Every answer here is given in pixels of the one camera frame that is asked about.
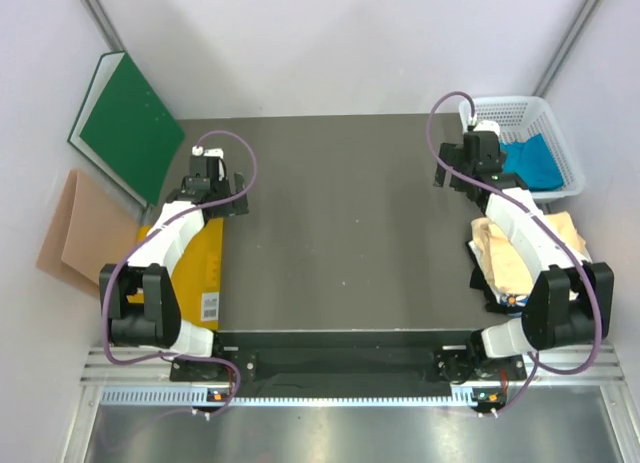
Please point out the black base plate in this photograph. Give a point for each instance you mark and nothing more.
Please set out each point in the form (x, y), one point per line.
(427, 353)

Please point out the yellow folder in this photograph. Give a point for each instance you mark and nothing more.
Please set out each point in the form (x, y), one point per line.
(179, 270)

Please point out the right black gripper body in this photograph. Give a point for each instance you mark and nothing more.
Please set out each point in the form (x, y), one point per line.
(453, 155)

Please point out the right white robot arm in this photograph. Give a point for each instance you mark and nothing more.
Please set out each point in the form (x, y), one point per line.
(571, 299)

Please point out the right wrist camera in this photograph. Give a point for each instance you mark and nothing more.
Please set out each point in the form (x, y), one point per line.
(482, 125)

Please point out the aluminium frame rail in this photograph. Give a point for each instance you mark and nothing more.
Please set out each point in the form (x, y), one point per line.
(159, 383)

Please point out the green binder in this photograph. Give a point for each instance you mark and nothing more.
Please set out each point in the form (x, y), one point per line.
(124, 128)

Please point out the tan folded sheet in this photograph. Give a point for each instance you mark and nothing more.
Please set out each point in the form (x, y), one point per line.
(89, 230)

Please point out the blue t shirt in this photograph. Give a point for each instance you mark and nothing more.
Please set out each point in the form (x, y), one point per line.
(534, 163)

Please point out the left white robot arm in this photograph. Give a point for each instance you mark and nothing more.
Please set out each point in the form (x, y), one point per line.
(127, 323)

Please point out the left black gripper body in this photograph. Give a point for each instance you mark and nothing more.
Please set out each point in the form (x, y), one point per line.
(221, 188)

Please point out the white plastic basket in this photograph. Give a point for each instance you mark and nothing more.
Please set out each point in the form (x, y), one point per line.
(521, 117)

